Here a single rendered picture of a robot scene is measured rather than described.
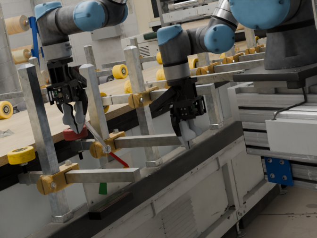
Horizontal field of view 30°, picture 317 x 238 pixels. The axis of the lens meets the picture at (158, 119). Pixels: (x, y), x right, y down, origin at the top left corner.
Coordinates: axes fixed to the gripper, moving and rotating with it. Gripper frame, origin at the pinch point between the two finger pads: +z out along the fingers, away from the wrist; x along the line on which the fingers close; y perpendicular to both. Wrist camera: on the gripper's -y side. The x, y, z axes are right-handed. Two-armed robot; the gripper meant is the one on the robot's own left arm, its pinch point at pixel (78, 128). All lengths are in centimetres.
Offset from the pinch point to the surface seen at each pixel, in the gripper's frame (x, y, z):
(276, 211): 37, -171, 95
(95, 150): -2.8, -16.3, 10.7
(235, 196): 20, -137, 72
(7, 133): -43, -39, 4
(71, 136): -13.2, -25.0, 6.5
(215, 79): 31, -64, 1
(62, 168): -7.9, -0.6, 10.9
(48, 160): -8.8, 5.4, 6.7
